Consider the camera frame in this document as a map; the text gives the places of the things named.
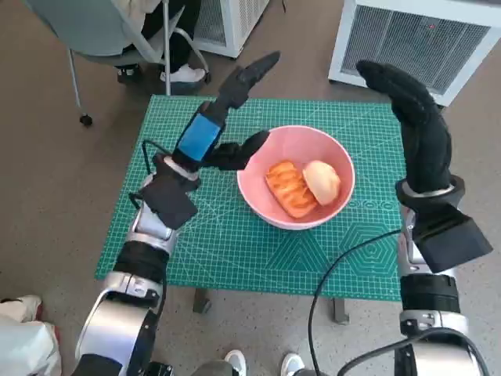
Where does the green cutting mat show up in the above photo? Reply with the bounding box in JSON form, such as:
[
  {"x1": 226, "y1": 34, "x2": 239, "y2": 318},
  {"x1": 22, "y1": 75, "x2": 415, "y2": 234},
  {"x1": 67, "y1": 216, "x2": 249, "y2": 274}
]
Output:
[{"x1": 95, "y1": 93, "x2": 404, "y2": 302}]

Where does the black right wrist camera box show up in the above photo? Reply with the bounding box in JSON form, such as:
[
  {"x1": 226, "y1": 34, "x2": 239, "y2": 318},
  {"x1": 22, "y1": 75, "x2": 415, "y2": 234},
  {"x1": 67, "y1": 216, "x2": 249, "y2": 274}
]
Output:
[{"x1": 413, "y1": 206, "x2": 493, "y2": 274}]

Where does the large white mesh cabinet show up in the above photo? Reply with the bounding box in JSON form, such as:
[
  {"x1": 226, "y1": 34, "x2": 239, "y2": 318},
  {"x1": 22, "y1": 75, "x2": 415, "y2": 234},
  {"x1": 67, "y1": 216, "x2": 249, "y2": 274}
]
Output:
[{"x1": 327, "y1": 0, "x2": 501, "y2": 107}]

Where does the black left camera cable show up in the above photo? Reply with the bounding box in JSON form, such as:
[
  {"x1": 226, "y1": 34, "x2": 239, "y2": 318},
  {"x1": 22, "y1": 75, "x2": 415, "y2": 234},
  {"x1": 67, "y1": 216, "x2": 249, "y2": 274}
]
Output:
[{"x1": 128, "y1": 190, "x2": 146, "y2": 211}]

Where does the round toy bread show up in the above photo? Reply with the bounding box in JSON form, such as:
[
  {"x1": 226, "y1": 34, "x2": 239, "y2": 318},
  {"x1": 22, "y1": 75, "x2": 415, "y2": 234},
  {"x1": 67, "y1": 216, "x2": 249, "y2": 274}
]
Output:
[{"x1": 302, "y1": 159, "x2": 341, "y2": 207}]

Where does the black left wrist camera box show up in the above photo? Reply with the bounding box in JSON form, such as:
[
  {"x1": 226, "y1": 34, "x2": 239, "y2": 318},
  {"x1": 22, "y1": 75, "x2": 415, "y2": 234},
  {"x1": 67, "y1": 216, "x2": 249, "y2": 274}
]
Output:
[{"x1": 139, "y1": 178, "x2": 200, "y2": 228}]

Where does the person in white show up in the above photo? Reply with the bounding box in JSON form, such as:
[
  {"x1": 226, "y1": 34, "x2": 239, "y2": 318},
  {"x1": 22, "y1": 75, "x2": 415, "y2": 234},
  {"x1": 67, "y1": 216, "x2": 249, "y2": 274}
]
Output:
[{"x1": 0, "y1": 294, "x2": 62, "y2": 376}]

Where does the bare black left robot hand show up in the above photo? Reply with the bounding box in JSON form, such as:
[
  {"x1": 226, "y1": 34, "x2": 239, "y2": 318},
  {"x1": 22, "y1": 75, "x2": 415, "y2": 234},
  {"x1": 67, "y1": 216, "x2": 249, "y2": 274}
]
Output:
[{"x1": 171, "y1": 50, "x2": 282, "y2": 173}]

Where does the small white mesh cabinet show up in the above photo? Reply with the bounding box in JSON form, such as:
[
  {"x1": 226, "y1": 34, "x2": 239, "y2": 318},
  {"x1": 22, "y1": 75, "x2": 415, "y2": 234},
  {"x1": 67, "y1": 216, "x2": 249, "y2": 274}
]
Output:
[{"x1": 191, "y1": 0, "x2": 271, "y2": 60}]

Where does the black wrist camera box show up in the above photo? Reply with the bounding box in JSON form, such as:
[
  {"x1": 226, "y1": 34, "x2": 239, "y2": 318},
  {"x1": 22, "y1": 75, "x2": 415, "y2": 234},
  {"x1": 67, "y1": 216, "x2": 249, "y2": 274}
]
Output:
[
  {"x1": 139, "y1": 178, "x2": 200, "y2": 228},
  {"x1": 413, "y1": 206, "x2": 493, "y2": 274}
]

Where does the long striped toy bread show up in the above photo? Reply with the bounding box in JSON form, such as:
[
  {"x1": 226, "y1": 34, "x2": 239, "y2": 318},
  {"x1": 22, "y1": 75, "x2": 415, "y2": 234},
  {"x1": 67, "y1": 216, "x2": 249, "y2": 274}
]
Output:
[{"x1": 265, "y1": 159, "x2": 317, "y2": 219}]

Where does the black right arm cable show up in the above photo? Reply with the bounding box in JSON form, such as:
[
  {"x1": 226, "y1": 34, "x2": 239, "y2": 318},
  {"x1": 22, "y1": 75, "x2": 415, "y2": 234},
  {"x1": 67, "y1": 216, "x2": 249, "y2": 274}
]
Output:
[{"x1": 338, "y1": 327, "x2": 490, "y2": 376}]

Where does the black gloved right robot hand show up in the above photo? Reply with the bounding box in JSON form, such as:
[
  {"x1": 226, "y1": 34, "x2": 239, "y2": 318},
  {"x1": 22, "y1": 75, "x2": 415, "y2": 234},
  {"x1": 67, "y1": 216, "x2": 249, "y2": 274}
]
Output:
[{"x1": 355, "y1": 60, "x2": 453, "y2": 195}]

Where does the long black cable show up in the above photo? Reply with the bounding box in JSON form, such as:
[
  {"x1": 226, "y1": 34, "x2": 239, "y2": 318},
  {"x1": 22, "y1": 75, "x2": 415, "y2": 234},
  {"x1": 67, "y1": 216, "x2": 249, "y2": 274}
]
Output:
[{"x1": 308, "y1": 229, "x2": 402, "y2": 376}]

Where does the grey table leg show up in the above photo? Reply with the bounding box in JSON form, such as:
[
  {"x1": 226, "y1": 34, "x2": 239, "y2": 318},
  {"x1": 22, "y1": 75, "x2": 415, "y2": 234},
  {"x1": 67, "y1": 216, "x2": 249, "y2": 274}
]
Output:
[
  {"x1": 332, "y1": 298, "x2": 351, "y2": 325},
  {"x1": 193, "y1": 288, "x2": 212, "y2": 314}
]

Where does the pink bowl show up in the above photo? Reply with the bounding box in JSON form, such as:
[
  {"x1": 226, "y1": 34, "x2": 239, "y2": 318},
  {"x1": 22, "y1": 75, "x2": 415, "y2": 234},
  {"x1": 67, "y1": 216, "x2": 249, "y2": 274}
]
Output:
[{"x1": 236, "y1": 125, "x2": 356, "y2": 231}]

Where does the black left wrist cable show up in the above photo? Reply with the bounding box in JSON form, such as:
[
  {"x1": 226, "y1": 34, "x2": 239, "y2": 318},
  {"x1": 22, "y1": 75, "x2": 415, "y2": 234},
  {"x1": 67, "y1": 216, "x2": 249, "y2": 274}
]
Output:
[{"x1": 141, "y1": 139, "x2": 175, "y2": 175}]

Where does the grey office chair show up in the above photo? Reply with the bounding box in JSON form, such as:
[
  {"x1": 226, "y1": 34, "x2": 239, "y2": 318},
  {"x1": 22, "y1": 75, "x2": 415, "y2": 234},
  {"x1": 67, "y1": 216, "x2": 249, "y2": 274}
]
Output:
[{"x1": 23, "y1": 0, "x2": 211, "y2": 127}]

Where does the white shoe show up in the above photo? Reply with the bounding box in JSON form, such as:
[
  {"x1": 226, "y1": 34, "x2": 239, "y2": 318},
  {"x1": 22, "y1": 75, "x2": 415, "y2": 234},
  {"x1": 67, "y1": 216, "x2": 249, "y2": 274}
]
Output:
[
  {"x1": 281, "y1": 352, "x2": 306, "y2": 376},
  {"x1": 225, "y1": 349, "x2": 248, "y2": 376}
]

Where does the black robot body block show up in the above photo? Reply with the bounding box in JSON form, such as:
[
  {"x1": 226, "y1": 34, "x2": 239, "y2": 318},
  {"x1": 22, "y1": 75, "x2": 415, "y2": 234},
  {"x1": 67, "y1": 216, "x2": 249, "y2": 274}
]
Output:
[{"x1": 146, "y1": 362, "x2": 173, "y2": 376}]

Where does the seated person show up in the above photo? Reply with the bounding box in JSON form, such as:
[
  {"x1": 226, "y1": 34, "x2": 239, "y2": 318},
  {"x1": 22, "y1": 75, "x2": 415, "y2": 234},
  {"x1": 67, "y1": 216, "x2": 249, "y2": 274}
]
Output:
[{"x1": 121, "y1": 0, "x2": 211, "y2": 85}]

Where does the grey robot body part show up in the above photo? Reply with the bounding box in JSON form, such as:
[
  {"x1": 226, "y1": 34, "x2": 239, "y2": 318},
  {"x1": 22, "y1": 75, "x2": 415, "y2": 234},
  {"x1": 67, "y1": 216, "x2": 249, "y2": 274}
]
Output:
[{"x1": 195, "y1": 360, "x2": 236, "y2": 376}]

